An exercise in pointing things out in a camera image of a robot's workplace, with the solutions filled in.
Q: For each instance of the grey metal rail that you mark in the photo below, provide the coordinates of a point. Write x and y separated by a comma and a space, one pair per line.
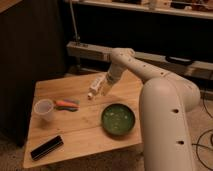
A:
197, 69

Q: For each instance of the blue sponge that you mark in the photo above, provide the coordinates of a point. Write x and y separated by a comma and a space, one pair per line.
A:
66, 108

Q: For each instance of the black rectangular box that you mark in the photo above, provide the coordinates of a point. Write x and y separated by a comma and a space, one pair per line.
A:
46, 148

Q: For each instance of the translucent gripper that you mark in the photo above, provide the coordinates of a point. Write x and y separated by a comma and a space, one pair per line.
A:
106, 85

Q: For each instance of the green ceramic bowl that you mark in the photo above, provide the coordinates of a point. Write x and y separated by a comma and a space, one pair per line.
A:
117, 119

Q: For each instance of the upper wooden shelf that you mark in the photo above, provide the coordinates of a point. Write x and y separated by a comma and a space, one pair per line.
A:
187, 8

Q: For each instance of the metal stand pole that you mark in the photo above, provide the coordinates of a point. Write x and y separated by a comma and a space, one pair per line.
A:
76, 35

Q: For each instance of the wooden table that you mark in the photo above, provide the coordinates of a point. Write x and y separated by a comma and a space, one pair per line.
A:
81, 131

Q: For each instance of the translucent white cup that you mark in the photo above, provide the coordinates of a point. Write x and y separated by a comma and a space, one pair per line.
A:
44, 108

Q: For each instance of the black handle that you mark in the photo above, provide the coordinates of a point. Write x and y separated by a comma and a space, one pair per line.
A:
181, 61

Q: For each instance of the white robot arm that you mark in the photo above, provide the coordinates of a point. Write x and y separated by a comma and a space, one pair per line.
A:
164, 100

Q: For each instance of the white tube bottle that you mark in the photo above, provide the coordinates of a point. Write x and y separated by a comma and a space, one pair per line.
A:
95, 86

